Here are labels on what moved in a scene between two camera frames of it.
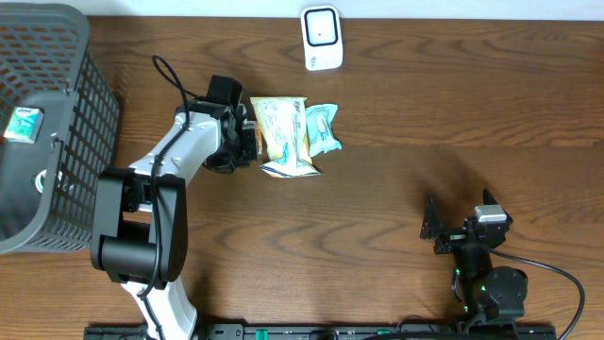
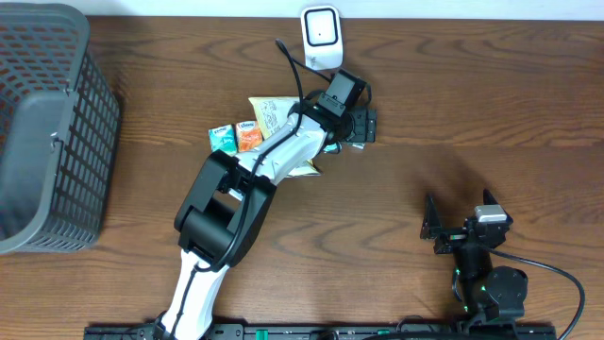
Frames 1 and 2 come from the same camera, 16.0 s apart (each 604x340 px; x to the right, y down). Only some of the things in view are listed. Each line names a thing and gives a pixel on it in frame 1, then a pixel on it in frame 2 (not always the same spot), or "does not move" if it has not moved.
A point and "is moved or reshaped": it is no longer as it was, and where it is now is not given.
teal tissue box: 25,125 is moved or reshaped
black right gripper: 431,223 does not move
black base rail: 357,331 does not move
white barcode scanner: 322,28 does not move
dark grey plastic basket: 45,63 does not move
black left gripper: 242,140 to 369,126
